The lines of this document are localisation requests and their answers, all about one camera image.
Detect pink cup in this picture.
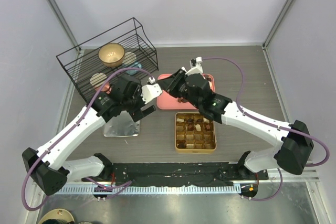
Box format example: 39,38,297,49
90,73,111,94

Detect blue cup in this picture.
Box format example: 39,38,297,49
126,62,142,76

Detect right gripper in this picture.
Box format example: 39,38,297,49
158,69,202,110

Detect pink tray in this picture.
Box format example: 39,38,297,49
156,73,215,110

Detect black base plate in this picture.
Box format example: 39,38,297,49
94,162,269,187

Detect round object bottom left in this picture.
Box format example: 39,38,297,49
38,208,75,224

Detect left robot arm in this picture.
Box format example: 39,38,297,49
22,74,162,196

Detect silver box lid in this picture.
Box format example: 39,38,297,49
103,111,141,137

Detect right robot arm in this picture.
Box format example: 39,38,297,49
157,70,314,179

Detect gold chocolate box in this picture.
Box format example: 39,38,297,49
174,112,217,154

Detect white cable duct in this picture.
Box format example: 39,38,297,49
57,183,241,197

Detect black wire rack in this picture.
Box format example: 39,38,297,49
56,17,159,102

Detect gold bowl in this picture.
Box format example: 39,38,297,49
98,43,125,67

